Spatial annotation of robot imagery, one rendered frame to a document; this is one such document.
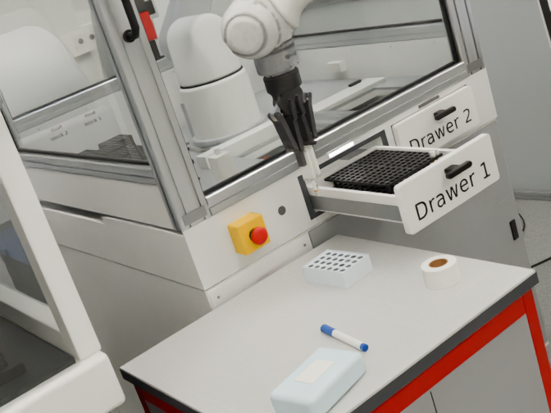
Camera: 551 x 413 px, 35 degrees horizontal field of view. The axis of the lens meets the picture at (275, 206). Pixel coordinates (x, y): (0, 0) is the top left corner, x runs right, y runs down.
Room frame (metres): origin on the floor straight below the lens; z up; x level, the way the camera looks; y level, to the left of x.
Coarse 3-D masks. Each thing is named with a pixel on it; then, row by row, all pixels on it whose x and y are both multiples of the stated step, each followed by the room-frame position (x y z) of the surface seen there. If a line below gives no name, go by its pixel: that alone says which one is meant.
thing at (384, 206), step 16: (352, 160) 2.06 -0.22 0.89; (320, 176) 2.02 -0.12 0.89; (320, 192) 1.93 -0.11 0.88; (336, 192) 1.88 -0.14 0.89; (352, 192) 1.83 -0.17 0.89; (368, 192) 1.80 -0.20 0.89; (320, 208) 1.94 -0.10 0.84; (336, 208) 1.89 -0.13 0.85; (352, 208) 1.84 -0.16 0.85; (368, 208) 1.79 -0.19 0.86; (384, 208) 1.75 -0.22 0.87
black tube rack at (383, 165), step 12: (372, 156) 2.03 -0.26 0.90; (384, 156) 2.00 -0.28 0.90; (396, 156) 1.96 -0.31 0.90; (408, 156) 1.94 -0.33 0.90; (420, 156) 1.91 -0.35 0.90; (348, 168) 1.99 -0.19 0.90; (360, 168) 1.96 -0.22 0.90; (372, 168) 1.93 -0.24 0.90; (384, 168) 1.90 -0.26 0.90; (396, 168) 1.87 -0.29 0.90; (408, 168) 1.85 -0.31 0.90; (336, 180) 1.93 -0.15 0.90; (348, 180) 1.90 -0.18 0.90; (360, 180) 1.88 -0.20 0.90; (372, 180) 1.85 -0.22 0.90; (384, 180) 1.82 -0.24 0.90; (372, 192) 1.85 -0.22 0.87; (384, 192) 1.84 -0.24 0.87
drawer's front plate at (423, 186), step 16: (464, 144) 1.80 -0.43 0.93; (480, 144) 1.80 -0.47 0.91; (448, 160) 1.75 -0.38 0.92; (464, 160) 1.77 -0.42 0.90; (480, 160) 1.80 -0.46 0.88; (416, 176) 1.70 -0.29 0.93; (432, 176) 1.72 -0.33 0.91; (464, 176) 1.77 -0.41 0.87; (480, 176) 1.79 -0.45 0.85; (496, 176) 1.82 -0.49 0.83; (400, 192) 1.67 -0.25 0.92; (416, 192) 1.69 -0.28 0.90; (432, 192) 1.71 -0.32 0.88; (464, 192) 1.76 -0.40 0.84; (400, 208) 1.68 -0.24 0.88; (448, 208) 1.73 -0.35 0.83; (416, 224) 1.68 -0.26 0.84
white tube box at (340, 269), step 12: (324, 252) 1.79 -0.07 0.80; (336, 252) 1.77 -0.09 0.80; (348, 252) 1.74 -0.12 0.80; (312, 264) 1.75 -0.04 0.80; (324, 264) 1.73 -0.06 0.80; (336, 264) 1.72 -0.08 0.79; (348, 264) 1.69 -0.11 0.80; (360, 264) 1.68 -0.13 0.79; (312, 276) 1.73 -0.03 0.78; (324, 276) 1.70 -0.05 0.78; (336, 276) 1.67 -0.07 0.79; (348, 276) 1.66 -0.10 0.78; (360, 276) 1.68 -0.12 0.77
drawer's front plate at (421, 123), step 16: (448, 96) 2.22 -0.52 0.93; (464, 96) 2.24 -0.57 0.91; (416, 112) 2.17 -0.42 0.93; (432, 112) 2.18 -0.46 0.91; (464, 112) 2.23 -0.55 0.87; (400, 128) 2.11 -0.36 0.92; (416, 128) 2.14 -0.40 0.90; (432, 128) 2.17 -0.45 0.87; (464, 128) 2.23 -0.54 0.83; (400, 144) 2.11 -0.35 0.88; (416, 144) 2.13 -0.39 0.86; (432, 144) 2.16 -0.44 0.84
